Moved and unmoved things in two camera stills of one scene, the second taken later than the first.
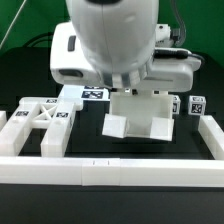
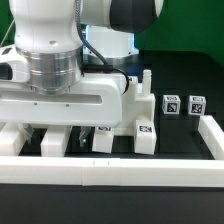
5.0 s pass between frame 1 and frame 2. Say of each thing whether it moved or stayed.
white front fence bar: stayed
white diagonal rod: stayed
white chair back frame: stayed
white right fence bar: stayed
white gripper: moved
